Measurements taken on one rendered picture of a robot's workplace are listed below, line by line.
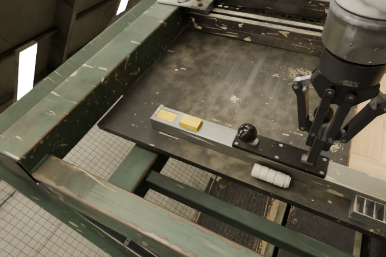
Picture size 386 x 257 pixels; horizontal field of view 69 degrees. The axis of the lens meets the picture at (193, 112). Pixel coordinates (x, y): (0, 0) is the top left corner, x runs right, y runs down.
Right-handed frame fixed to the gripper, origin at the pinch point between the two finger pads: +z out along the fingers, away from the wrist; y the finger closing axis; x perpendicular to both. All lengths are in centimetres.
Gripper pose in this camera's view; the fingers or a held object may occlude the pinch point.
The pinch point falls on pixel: (316, 145)
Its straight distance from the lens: 53.3
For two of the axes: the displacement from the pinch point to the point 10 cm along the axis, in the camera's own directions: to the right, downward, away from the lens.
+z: 0.7, 6.8, 7.3
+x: 4.5, -6.8, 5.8
